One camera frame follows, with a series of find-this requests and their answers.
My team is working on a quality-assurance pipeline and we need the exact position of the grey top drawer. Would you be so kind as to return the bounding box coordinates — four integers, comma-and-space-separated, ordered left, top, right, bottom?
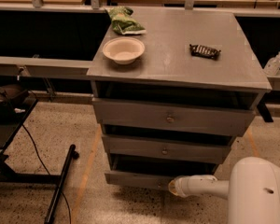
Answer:
92, 98, 255, 136

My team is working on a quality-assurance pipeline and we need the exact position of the dark candy bar wrapper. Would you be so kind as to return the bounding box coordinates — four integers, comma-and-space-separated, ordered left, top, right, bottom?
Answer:
189, 45, 220, 60

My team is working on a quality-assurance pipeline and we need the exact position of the grey drawer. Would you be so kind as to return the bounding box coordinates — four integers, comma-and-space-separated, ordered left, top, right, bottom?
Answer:
105, 154, 218, 190
92, 98, 255, 136
102, 134, 231, 164

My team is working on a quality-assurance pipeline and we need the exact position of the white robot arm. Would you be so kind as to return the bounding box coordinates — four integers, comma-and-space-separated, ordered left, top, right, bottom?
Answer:
168, 157, 280, 224

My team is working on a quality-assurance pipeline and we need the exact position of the grey wooden drawer cabinet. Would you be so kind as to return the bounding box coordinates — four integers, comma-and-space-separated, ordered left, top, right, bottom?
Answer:
86, 7, 273, 177

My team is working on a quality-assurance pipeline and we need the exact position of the clear hand sanitizer bottle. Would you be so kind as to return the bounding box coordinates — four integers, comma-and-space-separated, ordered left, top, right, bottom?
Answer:
263, 51, 280, 76

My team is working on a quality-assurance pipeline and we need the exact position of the grey middle drawer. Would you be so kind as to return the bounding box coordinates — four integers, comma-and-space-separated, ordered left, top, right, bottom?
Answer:
102, 134, 231, 164

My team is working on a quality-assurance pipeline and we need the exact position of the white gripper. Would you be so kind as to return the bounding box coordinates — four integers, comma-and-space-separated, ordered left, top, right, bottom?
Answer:
168, 176, 192, 198

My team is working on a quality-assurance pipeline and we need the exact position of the white paper bowl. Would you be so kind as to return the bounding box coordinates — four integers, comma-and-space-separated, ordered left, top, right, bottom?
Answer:
103, 37, 145, 64

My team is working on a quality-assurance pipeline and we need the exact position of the grey long workbench rail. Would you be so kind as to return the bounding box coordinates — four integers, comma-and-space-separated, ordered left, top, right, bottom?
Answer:
0, 56, 93, 79

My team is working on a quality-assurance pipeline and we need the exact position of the black floor cable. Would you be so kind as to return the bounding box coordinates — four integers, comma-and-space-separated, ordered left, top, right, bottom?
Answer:
21, 123, 73, 224

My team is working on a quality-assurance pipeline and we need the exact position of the green chip bag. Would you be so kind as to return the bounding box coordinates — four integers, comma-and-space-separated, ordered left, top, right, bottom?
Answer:
107, 7, 147, 35

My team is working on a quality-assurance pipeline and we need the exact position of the grey bottom drawer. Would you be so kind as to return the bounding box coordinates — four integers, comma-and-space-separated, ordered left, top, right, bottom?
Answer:
105, 154, 218, 190

